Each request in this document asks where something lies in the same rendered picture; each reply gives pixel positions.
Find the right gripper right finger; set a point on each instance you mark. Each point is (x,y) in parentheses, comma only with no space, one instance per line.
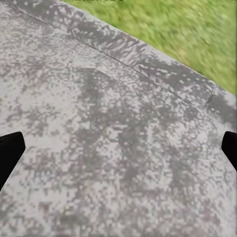
(229,147)

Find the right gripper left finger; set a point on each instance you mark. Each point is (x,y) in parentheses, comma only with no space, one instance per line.
(12,147)

